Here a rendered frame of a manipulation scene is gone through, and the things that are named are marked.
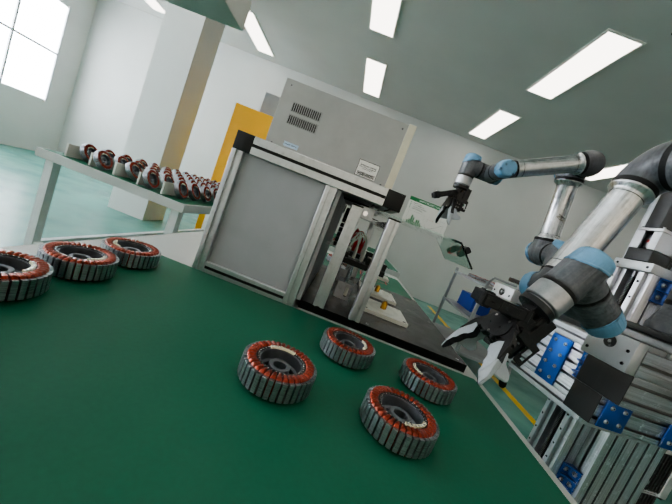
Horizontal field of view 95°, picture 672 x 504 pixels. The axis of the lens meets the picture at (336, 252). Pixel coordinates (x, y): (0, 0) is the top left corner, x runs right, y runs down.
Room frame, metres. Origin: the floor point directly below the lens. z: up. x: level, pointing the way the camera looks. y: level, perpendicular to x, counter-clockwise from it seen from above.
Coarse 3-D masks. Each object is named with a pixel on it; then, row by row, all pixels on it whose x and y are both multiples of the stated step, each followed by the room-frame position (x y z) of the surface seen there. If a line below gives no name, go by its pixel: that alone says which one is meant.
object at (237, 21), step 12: (168, 0) 0.38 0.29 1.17; (180, 0) 0.37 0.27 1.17; (192, 0) 0.36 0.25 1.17; (204, 0) 0.35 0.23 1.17; (216, 0) 0.34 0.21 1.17; (228, 0) 0.34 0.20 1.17; (240, 0) 0.36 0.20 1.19; (204, 12) 0.37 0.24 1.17; (216, 12) 0.36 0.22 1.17; (228, 12) 0.35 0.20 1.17; (240, 12) 0.37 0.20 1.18; (228, 24) 0.38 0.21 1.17; (240, 24) 0.37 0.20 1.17
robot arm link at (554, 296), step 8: (544, 280) 0.62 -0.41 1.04; (528, 288) 0.63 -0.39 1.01; (536, 288) 0.61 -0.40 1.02; (544, 288) 0.61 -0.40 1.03; (552, 288) 0.60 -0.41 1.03; (560, 288) 0.59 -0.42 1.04; (536, 296) 0.61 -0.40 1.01; (544, 296) 0.60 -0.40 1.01; (552, 296) 0.59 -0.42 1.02; (560, 296) 0.59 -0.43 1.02; (568, 296) 0.59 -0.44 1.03; (552, 304) 0.59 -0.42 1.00; (560, 304) 0.59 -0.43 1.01; (568, 304) 0.59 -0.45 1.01; (560, 312) 0.59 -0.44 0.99
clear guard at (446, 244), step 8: (384, 216) 0.99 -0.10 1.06; (392, 216) 0.85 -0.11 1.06; (408, 224) 0.91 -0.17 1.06; (416, 224) 0.85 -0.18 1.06; (424, 232) 1.00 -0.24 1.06; (432, 232) 0.85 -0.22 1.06; (440, 240) 1.04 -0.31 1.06; (448, 240) 0.92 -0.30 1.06; (456, 240) 0.85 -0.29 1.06; (440, 248) 1.09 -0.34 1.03; (448, 248) 0.98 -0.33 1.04; (456, 248) 0.90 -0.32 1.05; (464, 248) 0.85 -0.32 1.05; (448, 256) 1.02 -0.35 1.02; (456, 256) 0.93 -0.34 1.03; (464, 256) 0.86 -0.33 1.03; (464, 264) 0.89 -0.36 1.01
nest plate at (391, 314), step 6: (372, 300) 1.04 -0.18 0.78; (366, 306) 0.93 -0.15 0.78; (372, 306) 0.96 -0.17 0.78; (378, 306) 0.99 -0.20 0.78; (390, 306) 1.06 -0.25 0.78; (372, 312) 0.91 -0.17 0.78; (378, 312) 0.91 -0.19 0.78; (384, 312) 0.94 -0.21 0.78; (390, 312) 0.97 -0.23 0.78; (396, 312) 1.00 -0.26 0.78; (384, 318) 0.91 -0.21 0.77; (390, 318) 0.91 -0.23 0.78; (396, 318) 0.93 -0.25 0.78; (402, 318) 0.96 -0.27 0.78; (402, 324) 0.91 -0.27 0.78
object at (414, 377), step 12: (408, 360) 0.61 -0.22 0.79; (420, 360) 0.64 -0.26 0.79; (408, 372) 0.57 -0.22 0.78; (420, 372) 0.58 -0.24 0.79; (432, 372) 0.63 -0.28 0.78; (444, 372) 0.63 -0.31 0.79; (408, 384) 0.56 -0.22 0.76; (420, 384) 0.55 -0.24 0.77; (432, 384) 0.55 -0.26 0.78; (444, 384) 0.56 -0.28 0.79; (420, 396) 0.55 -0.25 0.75; (432, 396) 0.54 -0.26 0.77; (444, 396) 0.55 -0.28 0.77
